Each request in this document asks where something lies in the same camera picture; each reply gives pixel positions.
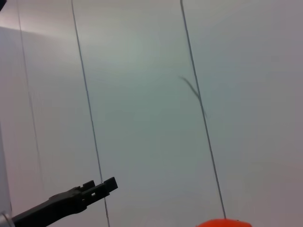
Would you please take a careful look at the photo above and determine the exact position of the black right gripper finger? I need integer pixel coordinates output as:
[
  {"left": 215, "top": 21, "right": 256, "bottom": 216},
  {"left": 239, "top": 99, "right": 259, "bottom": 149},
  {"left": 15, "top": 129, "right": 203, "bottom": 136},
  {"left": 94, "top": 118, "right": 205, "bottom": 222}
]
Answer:
[{"left": 11, "top": 176, "right": 118, "bottom": 227}]

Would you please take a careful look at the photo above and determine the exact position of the orange pear-shaped fruit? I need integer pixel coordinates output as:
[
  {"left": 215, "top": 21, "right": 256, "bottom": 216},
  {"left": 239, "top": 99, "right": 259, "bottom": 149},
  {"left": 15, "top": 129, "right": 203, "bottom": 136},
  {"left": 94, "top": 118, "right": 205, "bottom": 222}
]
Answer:
[{"left": 195, "top": 218, "right": 253, "bottom": 227}]

